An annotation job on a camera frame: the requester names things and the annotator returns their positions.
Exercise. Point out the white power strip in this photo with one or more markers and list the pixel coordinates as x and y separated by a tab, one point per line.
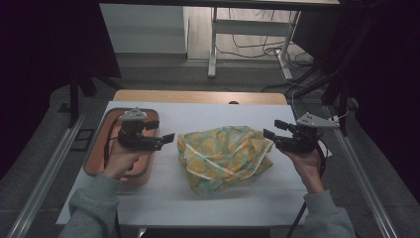
327	152

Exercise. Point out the black floor plate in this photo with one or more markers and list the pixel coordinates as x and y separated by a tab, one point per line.
82	140

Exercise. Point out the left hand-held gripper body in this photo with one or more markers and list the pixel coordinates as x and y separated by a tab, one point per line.
133	135

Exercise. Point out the white table mat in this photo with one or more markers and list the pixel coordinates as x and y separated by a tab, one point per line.
185	205

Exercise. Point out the orange basket with grey rim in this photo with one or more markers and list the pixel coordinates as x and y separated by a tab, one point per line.
99	148

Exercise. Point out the person's right hand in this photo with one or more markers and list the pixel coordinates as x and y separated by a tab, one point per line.
307	168

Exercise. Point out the metal floor rail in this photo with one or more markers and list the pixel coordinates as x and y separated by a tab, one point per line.
46	175
363	178

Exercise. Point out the white desk frame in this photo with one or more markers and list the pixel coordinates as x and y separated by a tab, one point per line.
246	28

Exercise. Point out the black stand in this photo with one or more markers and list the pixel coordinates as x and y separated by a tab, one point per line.
343	82
74	99

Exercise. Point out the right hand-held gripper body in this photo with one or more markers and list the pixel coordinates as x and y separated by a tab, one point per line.
302	137

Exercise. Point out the person's left hand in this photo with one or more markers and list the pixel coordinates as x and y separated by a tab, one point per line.
120	160

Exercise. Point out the white cabinet panel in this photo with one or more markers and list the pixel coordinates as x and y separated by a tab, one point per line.
142	28

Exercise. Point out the small white adapter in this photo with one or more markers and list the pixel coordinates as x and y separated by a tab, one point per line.
335	118

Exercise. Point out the wooden table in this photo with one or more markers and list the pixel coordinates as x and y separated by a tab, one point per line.
198	96

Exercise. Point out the lemon print cloth bag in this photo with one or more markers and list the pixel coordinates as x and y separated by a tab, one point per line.
224	158

